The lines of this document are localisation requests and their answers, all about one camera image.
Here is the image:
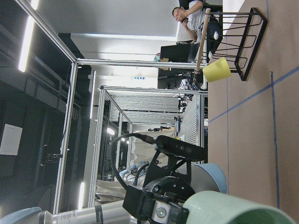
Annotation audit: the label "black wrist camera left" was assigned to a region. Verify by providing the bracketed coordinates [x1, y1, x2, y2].
[142, 135, 207, 187]

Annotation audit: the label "black camera cable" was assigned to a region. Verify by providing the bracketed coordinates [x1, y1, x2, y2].
[110, 132, 156, 192]

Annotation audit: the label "seated person dark clothes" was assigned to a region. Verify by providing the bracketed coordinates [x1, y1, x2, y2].
[172, 0, 223, 54]

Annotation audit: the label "pale green cup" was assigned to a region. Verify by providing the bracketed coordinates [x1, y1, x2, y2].
[183, 191, 295, 224]

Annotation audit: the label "black wire cup rack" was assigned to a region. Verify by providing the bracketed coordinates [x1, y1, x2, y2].
[194, 7, 268, 81]

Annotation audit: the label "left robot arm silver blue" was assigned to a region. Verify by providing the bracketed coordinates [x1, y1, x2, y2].
[0, 163, 227, 224]

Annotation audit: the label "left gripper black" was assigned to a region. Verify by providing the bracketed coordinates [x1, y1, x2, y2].
[122, 176, 195, 224]

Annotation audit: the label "yellow cup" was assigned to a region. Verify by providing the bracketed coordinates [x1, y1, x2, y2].
[203, 57, 232, 83]

